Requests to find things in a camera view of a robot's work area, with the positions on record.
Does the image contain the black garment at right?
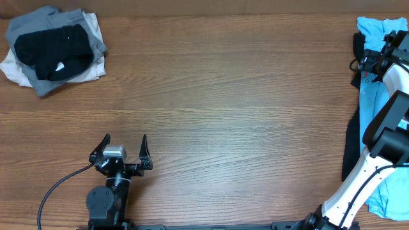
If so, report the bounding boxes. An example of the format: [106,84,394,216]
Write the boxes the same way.
[341,32,365,181]

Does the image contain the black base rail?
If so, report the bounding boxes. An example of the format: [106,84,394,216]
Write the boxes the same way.
[76,220,360,230]

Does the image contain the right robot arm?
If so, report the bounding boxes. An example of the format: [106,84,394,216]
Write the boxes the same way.
[292,31,408,229]

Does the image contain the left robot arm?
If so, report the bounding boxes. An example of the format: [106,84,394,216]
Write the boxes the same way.
[86,134,153,229]

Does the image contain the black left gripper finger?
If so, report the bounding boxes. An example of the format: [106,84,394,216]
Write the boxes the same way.
[139,135,153,170]
[89,133,111,162]

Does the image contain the grey folded garment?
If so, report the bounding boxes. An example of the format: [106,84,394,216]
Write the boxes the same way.
[5,6,107,97]

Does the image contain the light blue t-shirt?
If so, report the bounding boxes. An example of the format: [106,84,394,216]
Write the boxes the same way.
[357,17,408,221]

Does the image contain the white folded garment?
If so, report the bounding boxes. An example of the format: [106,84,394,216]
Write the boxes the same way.
[1,13,106,88]

